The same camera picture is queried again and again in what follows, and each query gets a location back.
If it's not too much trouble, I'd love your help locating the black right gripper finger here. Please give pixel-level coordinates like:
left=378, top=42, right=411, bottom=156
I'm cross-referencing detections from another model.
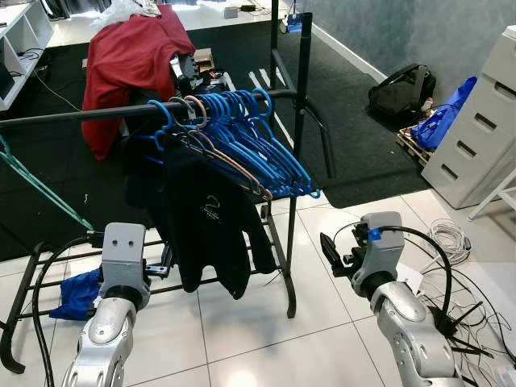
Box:
left=320, top=232, right=343, bottom=273

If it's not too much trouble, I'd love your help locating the dark navy shirt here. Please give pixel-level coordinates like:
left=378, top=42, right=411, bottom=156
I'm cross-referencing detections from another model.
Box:
left=123, top=129, right=279, bottom=301

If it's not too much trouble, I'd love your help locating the thin pink brown hanger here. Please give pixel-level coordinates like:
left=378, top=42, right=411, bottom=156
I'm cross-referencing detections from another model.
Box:
left=168, top=94, right=273, bottom=201

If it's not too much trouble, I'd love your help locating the small white box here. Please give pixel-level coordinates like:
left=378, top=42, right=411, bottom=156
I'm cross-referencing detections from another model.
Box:
left=395, top=266, right=426, bottom=296

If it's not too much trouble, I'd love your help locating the crumpled blue cloth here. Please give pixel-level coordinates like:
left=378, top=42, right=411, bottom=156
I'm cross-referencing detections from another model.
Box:
left=48, top=268, right=103, bottom=322

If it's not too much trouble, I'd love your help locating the black floor carpet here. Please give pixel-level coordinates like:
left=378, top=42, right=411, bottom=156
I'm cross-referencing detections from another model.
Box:
left=0, top=16, right=428, bottom=260

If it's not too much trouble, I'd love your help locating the small wooden pallet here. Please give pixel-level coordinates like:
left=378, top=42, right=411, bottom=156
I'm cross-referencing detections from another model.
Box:
left=395, top=125, right=436, bottom=168

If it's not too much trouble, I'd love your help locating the teal pole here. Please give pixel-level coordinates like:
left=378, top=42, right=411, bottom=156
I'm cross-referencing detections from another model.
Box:
left=0, top=133, right=95, bottom=232

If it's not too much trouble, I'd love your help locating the white furniture leg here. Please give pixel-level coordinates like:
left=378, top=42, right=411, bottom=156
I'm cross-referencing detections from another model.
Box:
left=470, top=173, right=516, bottom=220

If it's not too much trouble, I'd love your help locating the blue shopping bag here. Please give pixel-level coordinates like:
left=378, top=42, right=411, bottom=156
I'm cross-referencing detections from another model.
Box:
left=410, top=77, right=479, bottom=152

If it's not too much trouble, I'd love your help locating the white drawer cabinet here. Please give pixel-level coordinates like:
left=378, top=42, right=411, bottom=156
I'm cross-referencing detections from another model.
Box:
left=421, top=31, right=516, bottom=210

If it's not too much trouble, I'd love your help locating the black backpack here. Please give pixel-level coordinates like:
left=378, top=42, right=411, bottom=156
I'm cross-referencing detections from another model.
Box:
left=368, top=64, right=437, bottom=127

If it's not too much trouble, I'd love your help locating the black metal clothes rack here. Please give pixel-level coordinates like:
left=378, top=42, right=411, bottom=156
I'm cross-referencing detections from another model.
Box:
left=0, top=0, right=337, bottom=376

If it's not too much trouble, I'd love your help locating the black silver machine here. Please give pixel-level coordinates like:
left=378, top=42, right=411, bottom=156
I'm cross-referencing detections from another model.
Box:
left=168, top=48, right=231, bottom=98

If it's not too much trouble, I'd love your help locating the red garment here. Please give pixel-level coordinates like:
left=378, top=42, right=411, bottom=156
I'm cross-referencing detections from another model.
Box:
left=81, top=4, right=197, bottom=160

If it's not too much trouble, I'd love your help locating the small brown box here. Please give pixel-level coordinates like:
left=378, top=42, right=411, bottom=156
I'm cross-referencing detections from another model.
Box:
left=192, top=48, right=215, bottom=72

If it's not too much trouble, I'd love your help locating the small blue object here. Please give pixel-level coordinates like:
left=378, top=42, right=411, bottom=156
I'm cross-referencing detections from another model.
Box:
left=285, top=10, right=305, bottom=35

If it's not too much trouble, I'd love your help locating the white plastic bag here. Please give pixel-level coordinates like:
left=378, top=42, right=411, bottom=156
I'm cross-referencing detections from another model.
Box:
left=90, top=0, right=162, bottom=29

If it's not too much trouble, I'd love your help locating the white shelf unit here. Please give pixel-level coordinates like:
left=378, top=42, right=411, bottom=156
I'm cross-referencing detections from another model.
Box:
left=0, top=0, right=56, bottom=111

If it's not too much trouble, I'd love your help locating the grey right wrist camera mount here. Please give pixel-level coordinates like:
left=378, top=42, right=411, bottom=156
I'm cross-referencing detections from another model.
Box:
left=355, top=211, right=406, bottom=277

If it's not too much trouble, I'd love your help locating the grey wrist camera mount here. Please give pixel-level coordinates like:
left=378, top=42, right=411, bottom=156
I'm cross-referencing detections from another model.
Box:
left=100, top=223, right=148, bottom=289
left=355, top=211, right=406, bottom=277

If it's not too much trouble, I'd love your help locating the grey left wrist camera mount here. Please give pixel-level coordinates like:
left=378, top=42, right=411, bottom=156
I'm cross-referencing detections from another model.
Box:
left=100, top=223, right=148, bottom=289

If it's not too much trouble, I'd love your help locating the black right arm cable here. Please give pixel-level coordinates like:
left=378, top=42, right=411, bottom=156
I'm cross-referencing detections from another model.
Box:
left=368, top=224, right=455, bottom=327

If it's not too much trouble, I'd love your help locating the grey coiled cable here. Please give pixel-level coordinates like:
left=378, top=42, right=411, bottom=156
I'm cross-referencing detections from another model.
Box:
left=425, top=218, right=472, bottom=265

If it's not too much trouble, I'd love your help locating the thin black floor cable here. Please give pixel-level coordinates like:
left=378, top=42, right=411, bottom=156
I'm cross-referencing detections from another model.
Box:
left=451, top=266, right=516, bottom=364

